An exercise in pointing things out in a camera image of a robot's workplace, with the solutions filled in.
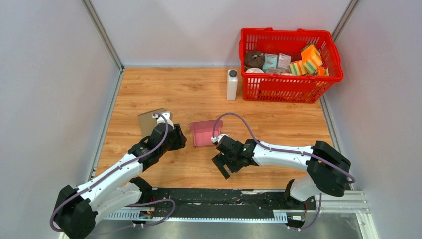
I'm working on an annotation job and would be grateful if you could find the pink paper box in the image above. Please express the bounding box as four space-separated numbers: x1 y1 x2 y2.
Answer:
189 120 223 147

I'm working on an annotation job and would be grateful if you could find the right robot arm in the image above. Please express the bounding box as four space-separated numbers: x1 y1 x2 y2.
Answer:
211 134 354 209

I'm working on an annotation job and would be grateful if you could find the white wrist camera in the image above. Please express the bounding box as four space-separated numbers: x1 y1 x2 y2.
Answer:
211 134 227 145
152 111 174 128

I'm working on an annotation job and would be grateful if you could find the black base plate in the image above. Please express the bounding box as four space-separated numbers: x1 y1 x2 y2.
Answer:
140 188 317 219

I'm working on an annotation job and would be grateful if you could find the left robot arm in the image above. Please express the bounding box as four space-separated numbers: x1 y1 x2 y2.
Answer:
49 122 187 239

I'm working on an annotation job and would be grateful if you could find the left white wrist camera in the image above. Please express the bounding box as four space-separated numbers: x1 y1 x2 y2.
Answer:
152 111 174 128

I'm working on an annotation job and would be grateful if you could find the teal small box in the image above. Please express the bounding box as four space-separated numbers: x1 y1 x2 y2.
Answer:
262 53 278 73

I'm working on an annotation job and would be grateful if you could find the red plastic basket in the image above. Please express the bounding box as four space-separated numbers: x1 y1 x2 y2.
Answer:
239 27 344 103

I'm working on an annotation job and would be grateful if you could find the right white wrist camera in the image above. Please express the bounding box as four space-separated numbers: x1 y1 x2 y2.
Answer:
211 134 227 145

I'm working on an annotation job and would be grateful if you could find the white bottle black cap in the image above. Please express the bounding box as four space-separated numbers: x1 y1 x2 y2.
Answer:
226 69 238 101

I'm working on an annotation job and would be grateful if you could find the brown round item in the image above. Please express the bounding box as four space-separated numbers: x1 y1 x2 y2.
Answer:
244 51 265 70

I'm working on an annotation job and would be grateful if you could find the orange green sponge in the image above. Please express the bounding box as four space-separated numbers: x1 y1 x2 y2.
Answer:
301 43 323 74

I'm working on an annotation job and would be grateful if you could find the aluminium frame rail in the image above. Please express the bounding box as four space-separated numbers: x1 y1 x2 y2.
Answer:
54 185 378 239

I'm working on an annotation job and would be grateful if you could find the white round lid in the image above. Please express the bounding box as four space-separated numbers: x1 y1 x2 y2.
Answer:
246 68 264 74

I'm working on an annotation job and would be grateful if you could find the brown cardboard box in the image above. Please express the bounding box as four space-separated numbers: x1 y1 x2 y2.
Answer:
137 108 166 137

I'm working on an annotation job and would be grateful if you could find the grey pink small box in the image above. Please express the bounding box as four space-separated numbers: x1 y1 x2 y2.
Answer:
277 53 291 72

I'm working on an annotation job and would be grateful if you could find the striped sponge pack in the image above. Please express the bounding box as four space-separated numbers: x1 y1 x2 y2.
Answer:
289 60 307 76

